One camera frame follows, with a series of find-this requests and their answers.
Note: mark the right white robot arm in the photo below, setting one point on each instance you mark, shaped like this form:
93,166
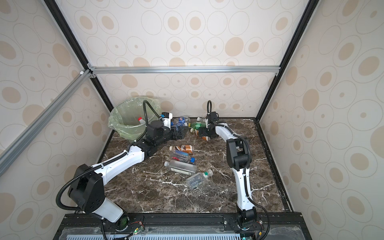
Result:
239,159

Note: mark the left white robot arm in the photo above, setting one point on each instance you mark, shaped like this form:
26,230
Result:
85,191

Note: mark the white red-capped milk bottle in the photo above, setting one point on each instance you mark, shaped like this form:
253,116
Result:
142,121

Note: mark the clear small bottle green-white cap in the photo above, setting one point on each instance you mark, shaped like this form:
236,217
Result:
199,179

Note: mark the brown Nescafe bottle near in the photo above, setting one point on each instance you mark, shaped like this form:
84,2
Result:
183,148

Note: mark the clear crushed bottle blue cap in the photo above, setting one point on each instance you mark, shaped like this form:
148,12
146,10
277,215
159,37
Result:
182,157

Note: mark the clear bottle blue label white cap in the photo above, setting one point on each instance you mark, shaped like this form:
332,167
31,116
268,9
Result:
178,131

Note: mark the clear Pepsi bottle blue cap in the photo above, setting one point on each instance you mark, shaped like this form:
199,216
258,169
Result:
182,121

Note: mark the clear square bottle white cap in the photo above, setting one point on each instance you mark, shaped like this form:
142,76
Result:
181,167

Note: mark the green soda bottle yellow cap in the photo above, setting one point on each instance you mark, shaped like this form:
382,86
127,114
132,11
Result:
196,126

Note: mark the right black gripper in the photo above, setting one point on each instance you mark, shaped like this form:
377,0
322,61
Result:
205,133

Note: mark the green-lined mesh waste bin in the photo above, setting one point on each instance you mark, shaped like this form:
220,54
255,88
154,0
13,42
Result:
124,118

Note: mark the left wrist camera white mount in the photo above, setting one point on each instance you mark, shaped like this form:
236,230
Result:
166,119

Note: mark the diagonal aluminium rail left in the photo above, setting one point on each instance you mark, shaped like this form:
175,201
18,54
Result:
27,136

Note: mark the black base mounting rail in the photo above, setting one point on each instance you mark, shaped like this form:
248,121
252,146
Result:
207,226

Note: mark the horizontal aluminium rail back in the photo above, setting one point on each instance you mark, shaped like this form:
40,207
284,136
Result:
185,70

